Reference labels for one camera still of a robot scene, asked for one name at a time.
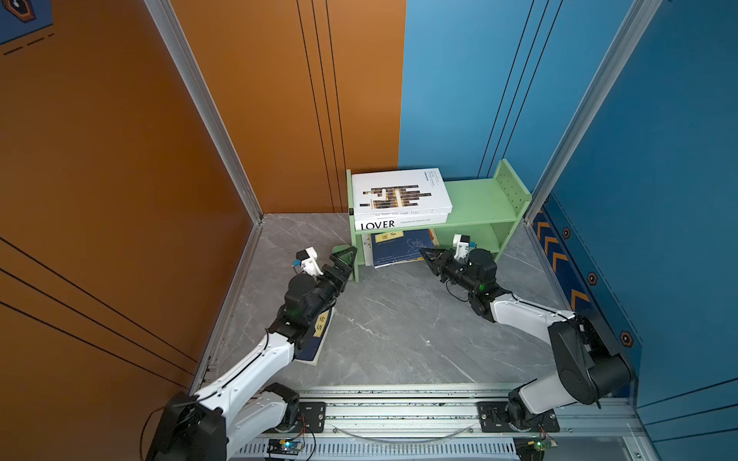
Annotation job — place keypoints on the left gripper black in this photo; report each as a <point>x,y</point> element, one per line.
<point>342,270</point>

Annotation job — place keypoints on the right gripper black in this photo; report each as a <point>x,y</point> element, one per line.
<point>444,258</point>

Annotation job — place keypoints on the white LOVER book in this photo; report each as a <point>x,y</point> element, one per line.
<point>372,223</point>

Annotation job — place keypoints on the dark blue book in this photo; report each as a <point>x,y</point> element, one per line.
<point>391,248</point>
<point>314,344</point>

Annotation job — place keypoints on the white book brown bars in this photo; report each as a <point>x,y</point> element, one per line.
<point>402,192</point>

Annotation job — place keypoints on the yellow Chinese history picture book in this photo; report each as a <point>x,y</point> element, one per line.
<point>435,240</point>

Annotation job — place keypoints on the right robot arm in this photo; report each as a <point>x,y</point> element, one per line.
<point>590,362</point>

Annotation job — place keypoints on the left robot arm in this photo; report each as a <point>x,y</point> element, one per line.
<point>218,420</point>

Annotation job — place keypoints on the green desktop shelf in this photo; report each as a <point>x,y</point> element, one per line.
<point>489,210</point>

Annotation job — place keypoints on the left circuit board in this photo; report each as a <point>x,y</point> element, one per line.
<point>284,449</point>

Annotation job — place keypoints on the circuit board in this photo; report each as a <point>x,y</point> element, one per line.
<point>534,449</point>
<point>284,449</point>

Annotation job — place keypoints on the right circuit board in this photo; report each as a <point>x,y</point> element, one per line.
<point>534,449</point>

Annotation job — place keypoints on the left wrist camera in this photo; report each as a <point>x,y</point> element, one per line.
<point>306,262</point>

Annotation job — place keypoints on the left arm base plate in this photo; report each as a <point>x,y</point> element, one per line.
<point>310,416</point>

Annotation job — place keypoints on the aluminium rail frame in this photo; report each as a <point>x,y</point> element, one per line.
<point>394,412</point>

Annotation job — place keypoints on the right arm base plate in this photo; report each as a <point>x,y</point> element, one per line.
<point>501,416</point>

